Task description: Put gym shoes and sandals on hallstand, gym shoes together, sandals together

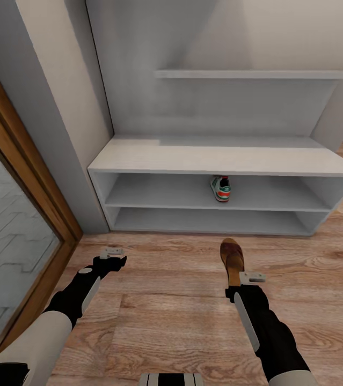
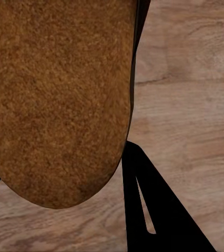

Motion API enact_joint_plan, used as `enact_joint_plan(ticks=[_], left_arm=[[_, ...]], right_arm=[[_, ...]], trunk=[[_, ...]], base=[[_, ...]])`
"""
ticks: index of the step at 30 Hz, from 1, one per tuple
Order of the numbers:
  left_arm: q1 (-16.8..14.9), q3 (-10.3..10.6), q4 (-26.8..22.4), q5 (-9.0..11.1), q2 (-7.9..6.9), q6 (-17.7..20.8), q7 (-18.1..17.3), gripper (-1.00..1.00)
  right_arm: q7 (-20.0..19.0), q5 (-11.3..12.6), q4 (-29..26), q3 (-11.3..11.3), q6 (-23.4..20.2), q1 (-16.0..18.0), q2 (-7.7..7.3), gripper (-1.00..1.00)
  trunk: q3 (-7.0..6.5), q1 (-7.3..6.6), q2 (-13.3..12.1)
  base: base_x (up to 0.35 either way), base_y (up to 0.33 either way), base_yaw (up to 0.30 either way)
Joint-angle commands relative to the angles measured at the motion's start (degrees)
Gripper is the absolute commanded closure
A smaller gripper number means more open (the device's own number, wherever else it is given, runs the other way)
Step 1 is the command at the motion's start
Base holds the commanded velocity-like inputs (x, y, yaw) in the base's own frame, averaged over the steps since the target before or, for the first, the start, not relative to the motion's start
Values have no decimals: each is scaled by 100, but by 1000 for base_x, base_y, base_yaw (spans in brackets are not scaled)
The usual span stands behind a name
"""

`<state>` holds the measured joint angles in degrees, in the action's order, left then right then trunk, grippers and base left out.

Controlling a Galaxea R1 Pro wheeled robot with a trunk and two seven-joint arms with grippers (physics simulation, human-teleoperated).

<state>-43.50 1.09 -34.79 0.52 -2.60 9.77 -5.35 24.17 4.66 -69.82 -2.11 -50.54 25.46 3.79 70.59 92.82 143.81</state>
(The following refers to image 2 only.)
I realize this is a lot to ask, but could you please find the sandal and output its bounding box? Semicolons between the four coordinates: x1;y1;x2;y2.
0;0;150;209

